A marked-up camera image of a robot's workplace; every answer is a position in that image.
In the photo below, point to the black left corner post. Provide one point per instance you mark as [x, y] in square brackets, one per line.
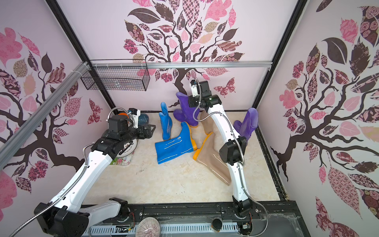
[65, 25]

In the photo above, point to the standing beige rain boot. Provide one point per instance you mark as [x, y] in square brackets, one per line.
[207, 122]

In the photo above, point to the floral tray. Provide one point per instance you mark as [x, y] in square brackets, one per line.
[124, 159]

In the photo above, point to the silver aluminium rail left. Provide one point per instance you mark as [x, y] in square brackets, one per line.
[9, 149]

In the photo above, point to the small black round knob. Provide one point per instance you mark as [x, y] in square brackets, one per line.
[216, 225]

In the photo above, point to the standing blue rain boot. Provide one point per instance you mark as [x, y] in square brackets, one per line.
[166, 121]

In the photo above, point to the black wire basket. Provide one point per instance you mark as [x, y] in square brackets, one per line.
[123, 75]

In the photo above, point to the blue rain boot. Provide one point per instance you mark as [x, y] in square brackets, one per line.
[175, 147]
[166, 121]

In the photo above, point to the dark blue bowl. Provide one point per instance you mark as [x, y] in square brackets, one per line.
[143, 119]

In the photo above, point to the beige rain boot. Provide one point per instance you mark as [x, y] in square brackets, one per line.
[209, 157]
[207, 122]

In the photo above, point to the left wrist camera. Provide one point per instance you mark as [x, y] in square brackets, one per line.
[134, 116]

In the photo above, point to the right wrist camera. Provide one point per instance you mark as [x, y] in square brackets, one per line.
[194, 88]

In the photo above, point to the white vented strip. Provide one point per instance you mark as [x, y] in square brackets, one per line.
[169, 230]

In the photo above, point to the purple rain boot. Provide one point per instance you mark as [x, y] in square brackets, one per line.
[246, 127]
[186, 113]

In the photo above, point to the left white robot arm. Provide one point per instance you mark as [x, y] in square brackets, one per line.
[64, 215]

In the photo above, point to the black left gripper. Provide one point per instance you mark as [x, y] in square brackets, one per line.
[144, 136]

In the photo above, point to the round pink glass dish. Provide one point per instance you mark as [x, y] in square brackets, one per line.
[148, 227]

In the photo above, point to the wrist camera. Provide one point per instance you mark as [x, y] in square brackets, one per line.
[134, 116]
[194, 88]

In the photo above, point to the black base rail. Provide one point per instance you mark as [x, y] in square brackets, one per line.
[166, 211]

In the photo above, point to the white printed plate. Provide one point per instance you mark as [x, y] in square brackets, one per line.
[128, 149]

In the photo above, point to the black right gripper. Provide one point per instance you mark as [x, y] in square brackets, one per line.
[195, 100]

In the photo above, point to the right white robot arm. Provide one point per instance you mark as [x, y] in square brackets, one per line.
[233, 150]

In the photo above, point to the black corner frame post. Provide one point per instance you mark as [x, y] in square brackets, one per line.
[290, 28]

